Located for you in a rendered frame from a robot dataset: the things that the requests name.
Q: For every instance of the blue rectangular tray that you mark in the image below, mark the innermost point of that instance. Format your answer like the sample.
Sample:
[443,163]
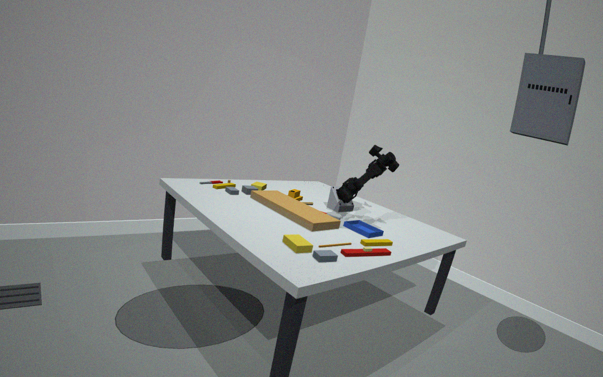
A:
[363,228]

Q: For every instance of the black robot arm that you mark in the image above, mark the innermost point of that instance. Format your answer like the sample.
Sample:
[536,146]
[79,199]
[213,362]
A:
[352,185]

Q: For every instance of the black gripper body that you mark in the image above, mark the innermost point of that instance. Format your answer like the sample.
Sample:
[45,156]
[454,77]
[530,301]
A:
[375,152]

